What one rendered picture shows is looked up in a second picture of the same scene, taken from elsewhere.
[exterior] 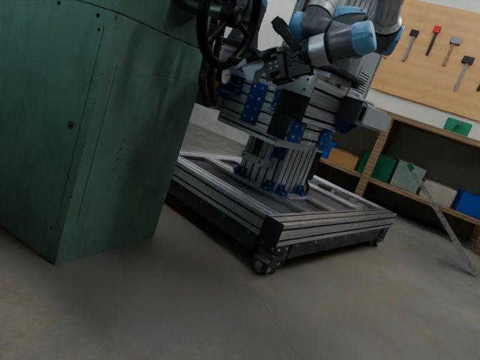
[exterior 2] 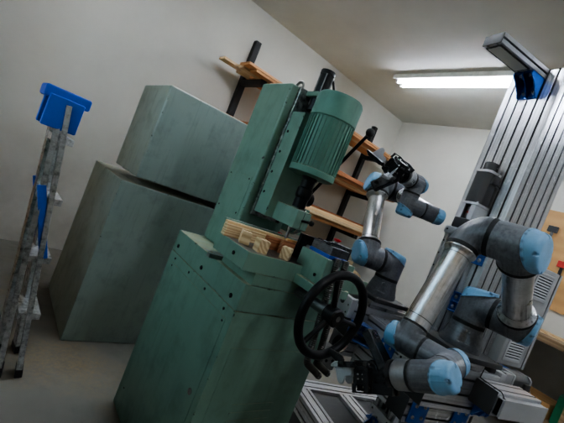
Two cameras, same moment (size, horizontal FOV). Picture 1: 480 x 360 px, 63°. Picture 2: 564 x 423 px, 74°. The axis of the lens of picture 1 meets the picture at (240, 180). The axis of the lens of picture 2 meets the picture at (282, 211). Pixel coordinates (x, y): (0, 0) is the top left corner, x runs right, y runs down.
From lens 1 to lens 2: 46 cm
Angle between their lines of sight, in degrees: 30
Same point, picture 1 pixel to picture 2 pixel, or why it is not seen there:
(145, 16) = (261, 309)
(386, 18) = (514, 314)
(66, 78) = (195, 349)
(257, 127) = not seen: hidden behind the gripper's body
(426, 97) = not seen: outside the picture
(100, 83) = (214, 363)
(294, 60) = (379, 378)
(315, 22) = (406, 338)
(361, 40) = (438, 383)
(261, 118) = not seen: hidden behind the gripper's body
